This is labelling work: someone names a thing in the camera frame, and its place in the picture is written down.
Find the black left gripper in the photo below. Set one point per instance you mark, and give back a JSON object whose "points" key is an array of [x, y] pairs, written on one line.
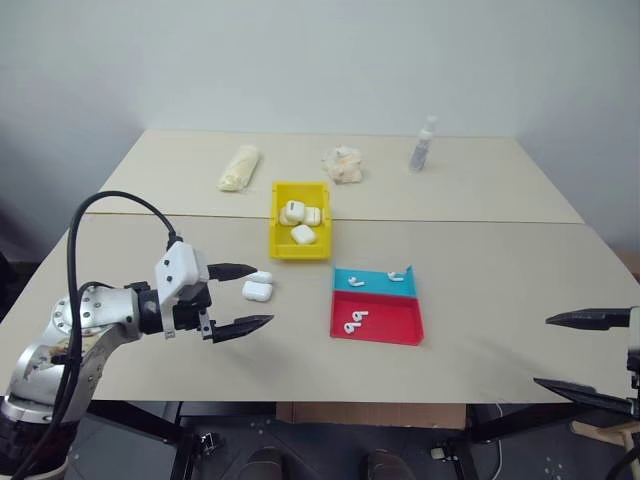
{"points": [[192, 312]]}

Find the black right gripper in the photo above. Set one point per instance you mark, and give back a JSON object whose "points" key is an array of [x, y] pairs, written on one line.
{"points": [[635, 372]]}

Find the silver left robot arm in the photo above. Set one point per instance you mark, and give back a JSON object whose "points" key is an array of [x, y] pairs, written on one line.
{"points": [[107, 310]]}

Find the yellow plastic bin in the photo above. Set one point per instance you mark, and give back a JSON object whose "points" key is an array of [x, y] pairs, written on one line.
{"points": [[280, 250]]}

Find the brown cardboard box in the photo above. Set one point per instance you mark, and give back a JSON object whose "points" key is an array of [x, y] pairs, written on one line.
{"points": [[370, 414]]}

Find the light wooden stand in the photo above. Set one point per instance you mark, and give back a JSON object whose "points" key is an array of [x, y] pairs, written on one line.
{"points": [[600, 433]]}

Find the cream rolled cloth bundle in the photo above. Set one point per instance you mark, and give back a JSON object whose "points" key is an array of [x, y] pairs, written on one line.
{"points": [[239, 170]]}

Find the blue plastic tray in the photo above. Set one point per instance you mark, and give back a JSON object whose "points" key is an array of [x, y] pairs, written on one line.
{"points": [[375, 286]]}

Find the red plastic tray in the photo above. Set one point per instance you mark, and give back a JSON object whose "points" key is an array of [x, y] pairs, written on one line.
{"points": [[385, 320]]}

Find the crumpled plastic bag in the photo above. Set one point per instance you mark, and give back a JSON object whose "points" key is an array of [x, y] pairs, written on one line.
{"points": [[342, 165]]}

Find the clear spray bottle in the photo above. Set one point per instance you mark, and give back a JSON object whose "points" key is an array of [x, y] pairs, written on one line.
{"points": [[419, 152]]}

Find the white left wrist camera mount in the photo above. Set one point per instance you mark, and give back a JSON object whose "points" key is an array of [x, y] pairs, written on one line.
{"points": [[177, 265]]}

